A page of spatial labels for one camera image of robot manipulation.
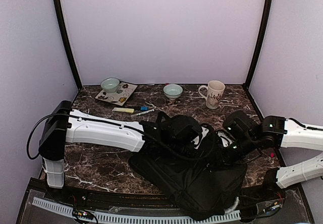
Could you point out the blue capped black marker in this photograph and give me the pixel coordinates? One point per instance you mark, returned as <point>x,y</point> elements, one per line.
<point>139,108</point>

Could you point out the black student backpack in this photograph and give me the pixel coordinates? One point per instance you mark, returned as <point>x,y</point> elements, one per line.
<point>201,188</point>

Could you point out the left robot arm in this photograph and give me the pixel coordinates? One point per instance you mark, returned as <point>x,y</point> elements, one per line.
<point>180,135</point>

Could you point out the white slotted cable duct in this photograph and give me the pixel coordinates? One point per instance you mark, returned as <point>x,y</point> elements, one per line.
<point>129,215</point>

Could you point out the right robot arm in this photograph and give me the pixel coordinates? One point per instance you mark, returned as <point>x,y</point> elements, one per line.
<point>274,132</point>

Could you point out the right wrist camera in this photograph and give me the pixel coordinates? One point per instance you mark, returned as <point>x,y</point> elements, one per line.
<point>226,138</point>

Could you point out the yellow highlighter pen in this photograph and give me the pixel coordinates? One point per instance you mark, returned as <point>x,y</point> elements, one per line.
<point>123,110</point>

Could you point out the floral square plate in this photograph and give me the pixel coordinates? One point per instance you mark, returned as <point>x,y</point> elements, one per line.
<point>120,96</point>

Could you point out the green capped white pen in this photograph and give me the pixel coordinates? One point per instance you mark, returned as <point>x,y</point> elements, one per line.
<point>142,113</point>

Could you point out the black frame post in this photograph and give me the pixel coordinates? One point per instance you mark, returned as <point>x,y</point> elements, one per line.
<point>66,43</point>
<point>259,42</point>

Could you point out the pale green bowl centre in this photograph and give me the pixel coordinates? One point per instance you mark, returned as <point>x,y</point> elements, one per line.
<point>172,91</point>

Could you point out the black right frame post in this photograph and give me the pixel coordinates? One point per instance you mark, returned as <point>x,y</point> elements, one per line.
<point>259,42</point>

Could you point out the cream floral mug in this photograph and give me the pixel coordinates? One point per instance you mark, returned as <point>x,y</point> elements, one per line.
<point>212,93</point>

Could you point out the black left frame post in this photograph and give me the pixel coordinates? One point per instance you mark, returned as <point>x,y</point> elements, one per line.
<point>66,43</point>

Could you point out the pale green bowl on plate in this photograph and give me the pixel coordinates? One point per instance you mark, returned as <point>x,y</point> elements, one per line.
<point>110,85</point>

